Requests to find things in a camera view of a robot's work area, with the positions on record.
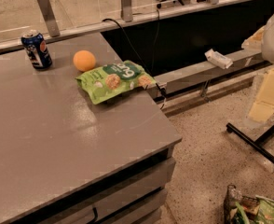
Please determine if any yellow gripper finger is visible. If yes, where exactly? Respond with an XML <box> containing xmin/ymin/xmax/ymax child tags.
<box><xmin>241</xmin><ymin>26</ymin><xmax>264</xmax><ymax>51</ymax></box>
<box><xmin>248</xmin><ymin>68</ymin><xmax>274</xmax><ymax>122</ymax></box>

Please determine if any orange fruit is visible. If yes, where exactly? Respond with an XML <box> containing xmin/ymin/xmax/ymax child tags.
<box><xmin>73</xmin><ymin>50</ymin><xmax>96</xmax><ymax>72</ymax></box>

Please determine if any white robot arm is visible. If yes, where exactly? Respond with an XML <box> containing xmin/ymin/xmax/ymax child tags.
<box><xmin>241</xmin><ymin>14</ymin><xmax>274</xmax><ymax>123</ymax></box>

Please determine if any white small box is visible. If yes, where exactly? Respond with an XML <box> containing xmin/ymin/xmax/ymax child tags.
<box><xmin>205</xmin><ymin>49</ymin><xmax>233</xmax><ymax>69</ymax></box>

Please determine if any green snack bag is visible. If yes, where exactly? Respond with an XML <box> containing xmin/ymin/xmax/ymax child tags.
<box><xmin>76</xmin><ymin>61</ymin><xmax>156</xmax><ymax>105</ymax></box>

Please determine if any grey drawer cabinet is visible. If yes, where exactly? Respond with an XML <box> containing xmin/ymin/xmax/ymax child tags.
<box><xmin>12</xmin><ymin>151</ymin><xmax>175</xmax><ymax>224</ymax></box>

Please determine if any blue Pepsi soda can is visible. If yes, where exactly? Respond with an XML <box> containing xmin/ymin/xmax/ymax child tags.
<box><xmin>21</xmin><ymin>30</ymin><xmax>52</xmax><ymax>70</ymax></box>

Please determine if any metal railing post middle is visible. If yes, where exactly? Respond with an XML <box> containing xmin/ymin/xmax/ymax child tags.
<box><xmin>121</xmin><ymin>0</ymin><xmax>133</xmax><ymax>22</ymax></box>

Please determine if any black power cable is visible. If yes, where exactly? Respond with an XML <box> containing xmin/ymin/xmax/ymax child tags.
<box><xmin>101</xmin><ymin>7</ymin><xmax>168</xmax><ymax>110</ymax></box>

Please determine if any metal railing post left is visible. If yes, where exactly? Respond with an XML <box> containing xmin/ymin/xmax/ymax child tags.
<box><xmin>37</xmin><ymin>0</ymin><xmax>60</xmax><ymax>37</ymax></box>

